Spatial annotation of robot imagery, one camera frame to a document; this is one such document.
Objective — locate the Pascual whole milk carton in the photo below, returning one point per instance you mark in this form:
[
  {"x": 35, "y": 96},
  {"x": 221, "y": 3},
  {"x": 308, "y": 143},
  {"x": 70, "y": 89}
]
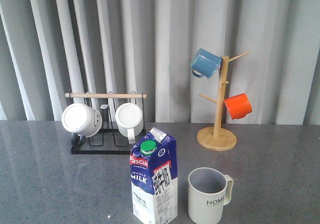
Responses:
[{"x": 154, "y": 178}]

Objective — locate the white HOME cup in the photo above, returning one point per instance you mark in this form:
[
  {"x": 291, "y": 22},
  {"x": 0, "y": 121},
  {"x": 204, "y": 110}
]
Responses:
[{"x": 208, "y": 192}]

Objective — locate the white ribbed mug on rack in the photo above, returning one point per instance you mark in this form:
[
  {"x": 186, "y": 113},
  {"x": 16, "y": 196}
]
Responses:
[{"x": 129, "y": 119}]

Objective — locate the blue enamel mug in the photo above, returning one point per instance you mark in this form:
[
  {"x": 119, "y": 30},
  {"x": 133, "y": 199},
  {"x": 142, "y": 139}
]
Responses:
[{"x": 205, "y": 64}]

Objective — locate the wooden mug tree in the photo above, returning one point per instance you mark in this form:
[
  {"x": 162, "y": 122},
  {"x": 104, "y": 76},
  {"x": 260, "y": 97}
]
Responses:
[{"x": 215, "y": 137}]

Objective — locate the orange enamel mug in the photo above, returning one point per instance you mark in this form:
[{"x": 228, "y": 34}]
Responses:
[{"x": 238, "y": 106}]

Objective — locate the white smiley mug on rack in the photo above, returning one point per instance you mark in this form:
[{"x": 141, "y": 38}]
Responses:
[{"x": 82, "y": 121}]

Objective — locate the grey pleated curtain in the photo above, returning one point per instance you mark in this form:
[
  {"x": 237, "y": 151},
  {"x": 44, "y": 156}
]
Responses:
[{"x": 51, "y": 47}]

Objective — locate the black wire mug rack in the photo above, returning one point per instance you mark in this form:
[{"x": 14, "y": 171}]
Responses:
[{"x": 108, "y": 140}]

